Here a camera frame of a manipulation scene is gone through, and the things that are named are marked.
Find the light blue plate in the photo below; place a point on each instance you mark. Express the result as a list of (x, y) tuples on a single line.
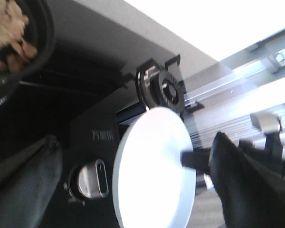
[(150, 187)]

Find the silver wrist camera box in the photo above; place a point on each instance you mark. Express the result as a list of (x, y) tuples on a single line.
[(265, 122)]

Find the black glass gas stove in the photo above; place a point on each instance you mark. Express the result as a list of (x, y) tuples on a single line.
[(73, 98)]

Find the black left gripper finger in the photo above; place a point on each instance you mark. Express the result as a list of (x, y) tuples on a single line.
[(28, 181)]

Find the black frying pan mint handle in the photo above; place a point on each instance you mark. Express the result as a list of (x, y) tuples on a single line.
[(40, 32)]

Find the right black burner with grate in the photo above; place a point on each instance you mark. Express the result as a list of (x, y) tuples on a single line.
[(157, 86)]

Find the left silver stove knob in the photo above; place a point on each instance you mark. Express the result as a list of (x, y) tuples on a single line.
[(87, 181)]

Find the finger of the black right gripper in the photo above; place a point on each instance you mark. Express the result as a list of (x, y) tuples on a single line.
[(199, 158)]

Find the brown meat slices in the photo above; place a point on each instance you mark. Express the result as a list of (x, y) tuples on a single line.
[(12, 28)]

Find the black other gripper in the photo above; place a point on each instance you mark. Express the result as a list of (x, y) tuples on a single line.
[(247, 181)]

